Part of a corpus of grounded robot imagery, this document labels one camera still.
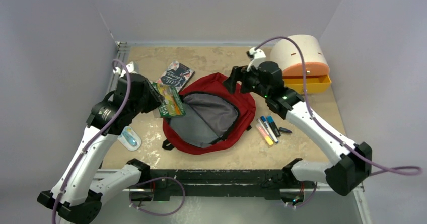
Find dark marker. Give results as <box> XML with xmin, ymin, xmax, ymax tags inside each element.
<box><xmin>266</xmin><ymin>116</ymin><xmax>281</xmax><ymax>137</ymax></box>

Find red student backpack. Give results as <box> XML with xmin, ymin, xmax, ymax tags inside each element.
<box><xmin>162</xmin><ymin>73</ymin><xmax>256</xmax><ymax>155</ymax></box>

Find yellow marker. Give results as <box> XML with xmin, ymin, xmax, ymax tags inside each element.
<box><xmin>256</xmin><ymin>123</ymin><xmax>274</xmax><ymax>146</ymax></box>

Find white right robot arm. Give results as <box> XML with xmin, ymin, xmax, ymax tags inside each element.
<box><xmin>223</xmin><ymin>61</ymin><xmax>372</xmax><ymax>196</ymax></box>

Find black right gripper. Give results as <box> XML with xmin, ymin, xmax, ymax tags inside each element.
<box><xmin>222</xmin><ymin>63</ymin><xmax>270</xmax><ymax>99</ymax></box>

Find cream rounded drawer cabinet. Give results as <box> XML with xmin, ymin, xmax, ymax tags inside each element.
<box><xmin>269</xmin><ymin>34</ymin><xmax>327</xmax><ymax>71</ymax></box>

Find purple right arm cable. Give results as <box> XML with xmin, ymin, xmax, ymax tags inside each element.
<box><xmin>255</xmin><ymin>36</ymin><xmax>423</xmax><ymax>209</ymax></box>

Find white blue oval case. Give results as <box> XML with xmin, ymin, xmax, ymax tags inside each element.
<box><xmin>118</xmin><ymin>126</ymin><xmax>141</xmax><ymax>151</ymax></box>

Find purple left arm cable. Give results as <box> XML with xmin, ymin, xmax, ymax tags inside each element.
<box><xmin>51</xmin><ymin>59</ymin><xmax>186</xmax><ymax>224</ymax></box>

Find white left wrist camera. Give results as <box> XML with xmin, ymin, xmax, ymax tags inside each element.
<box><xmin>112</xmin><ymin>61</ymin><xmax>138</xmax><ymax>74</ymax></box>

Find green activity book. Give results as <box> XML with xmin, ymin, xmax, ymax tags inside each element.
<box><xmin>152</xmin><ymin>82</ymin><xmax>186</xmax><ymax>118</ymax></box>

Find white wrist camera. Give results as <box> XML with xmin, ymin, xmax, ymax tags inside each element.
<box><xmin>112</xmin><ymin>61</ymin><xmax>138</xmax><ymax>74</ymax></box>
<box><xmin>246</xmin><ymin>47</ymin><xmax>266</xmax><ymax>72</ymax></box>

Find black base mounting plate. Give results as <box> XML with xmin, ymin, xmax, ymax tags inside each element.
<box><xmin>117</xmin><ymin>169</ymin><xmax>316</xmax><ymax>201</ymax></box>

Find orange upper drawer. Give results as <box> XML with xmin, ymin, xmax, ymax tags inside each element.
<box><xmin>282</xmin><ymin>62</ymin><xmax>330</xmax><ymax>78</ymax></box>

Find small dark marker cap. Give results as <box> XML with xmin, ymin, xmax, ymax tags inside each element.
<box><xmin>278</xmin><ymin>127</ymin><xmax>293</xmax><ymax>134</ymax></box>

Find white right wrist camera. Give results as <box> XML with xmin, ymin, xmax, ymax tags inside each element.
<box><xmin>246</xmin><ymin>47</ymin><xmax>266</xmax><ymax>72</ymax></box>

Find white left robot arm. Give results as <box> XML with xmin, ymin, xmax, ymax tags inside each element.
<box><xmin>37</xmin><ymin>73</ymin><xmax>161</xmax><ymax>223</ymax></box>

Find aluminium frame rails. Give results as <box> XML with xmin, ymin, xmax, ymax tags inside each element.
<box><xmin>59</xmin><ymin>41</ymin><xmax>373</xmax><ymax>224</ymax></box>

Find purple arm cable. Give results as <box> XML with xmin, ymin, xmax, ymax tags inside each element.
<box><xmin>255</xmin><ymin>36</ymin><xmax>423</xmax><ymax>209</ymax></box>
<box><xmin>51</xmin><ymin>59</ymin><xmax>186</xmax><ymax>224</ymax></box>

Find floral dark cover book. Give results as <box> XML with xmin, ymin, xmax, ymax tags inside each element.
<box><xmin>156</xmin><ymin>60</ymin><xmax>195</xmax><ymax>92</ymax></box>

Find white blue marker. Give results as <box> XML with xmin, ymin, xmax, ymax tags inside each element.
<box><xmin>260</xmin><ymin>116</ymin><xmax>279</xmax><ymax>144</ymax></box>

